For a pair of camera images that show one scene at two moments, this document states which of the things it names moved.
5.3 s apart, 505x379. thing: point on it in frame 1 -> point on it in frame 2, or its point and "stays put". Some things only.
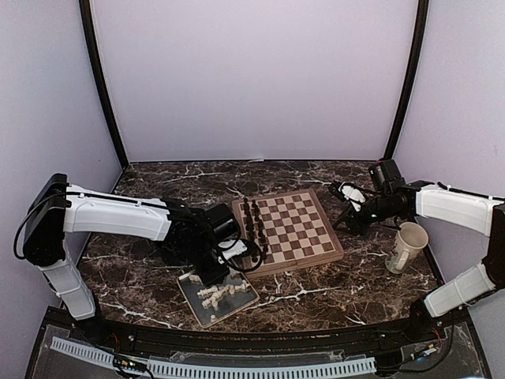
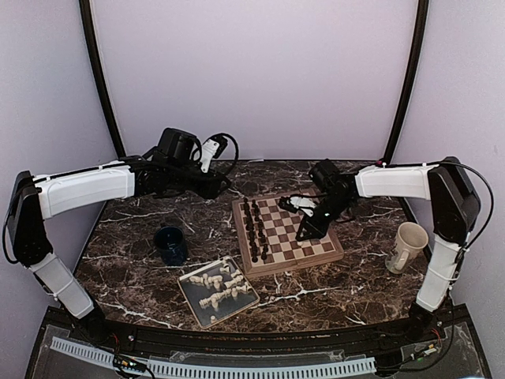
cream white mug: [411, 238] stays put
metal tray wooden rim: [216, 301] stays put
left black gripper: [211, 279] -> [210, 189]
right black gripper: [357, 227] -> [315, 230]
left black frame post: [84, 8] stays put
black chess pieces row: [251, 230] stays put
